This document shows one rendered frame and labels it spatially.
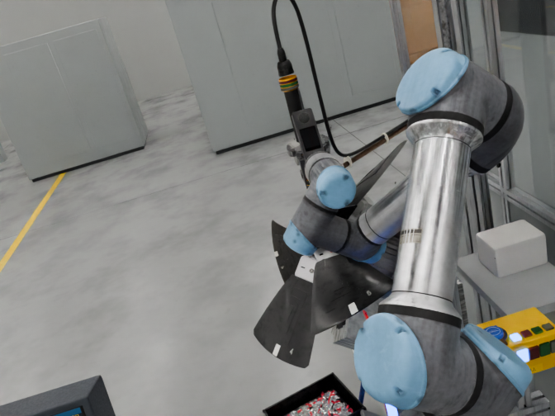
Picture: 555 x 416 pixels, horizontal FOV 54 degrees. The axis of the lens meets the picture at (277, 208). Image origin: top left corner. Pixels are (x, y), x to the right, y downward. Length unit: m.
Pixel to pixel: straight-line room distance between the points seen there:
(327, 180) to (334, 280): 0.38
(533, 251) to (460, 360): 1.09
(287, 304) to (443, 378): 0.85
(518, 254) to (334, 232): 0.85
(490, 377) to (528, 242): 1.03
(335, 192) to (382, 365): 0.40
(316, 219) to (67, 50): 7.65
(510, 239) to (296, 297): 0.70
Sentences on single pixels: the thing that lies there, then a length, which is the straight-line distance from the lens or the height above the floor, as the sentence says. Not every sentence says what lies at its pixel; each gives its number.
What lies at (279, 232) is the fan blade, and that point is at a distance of 1.79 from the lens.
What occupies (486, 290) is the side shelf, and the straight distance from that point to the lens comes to 1.81.
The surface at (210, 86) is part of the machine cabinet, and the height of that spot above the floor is 0.86.
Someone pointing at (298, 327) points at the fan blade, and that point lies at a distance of 1.56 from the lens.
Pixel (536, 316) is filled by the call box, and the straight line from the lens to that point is 1.35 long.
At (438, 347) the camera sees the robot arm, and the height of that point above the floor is 1.39.
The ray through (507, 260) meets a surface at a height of 0.92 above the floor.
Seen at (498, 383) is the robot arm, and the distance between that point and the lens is 0.86.
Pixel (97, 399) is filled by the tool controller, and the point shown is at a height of 1.22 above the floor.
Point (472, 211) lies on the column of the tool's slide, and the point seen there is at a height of 0.96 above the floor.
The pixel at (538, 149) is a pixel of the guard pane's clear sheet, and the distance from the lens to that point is 1.87.
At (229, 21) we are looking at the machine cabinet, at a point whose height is 1.51.
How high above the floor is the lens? 1.88
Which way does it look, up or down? 22 degrees down
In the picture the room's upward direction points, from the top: 16 degrees counter-clockwise
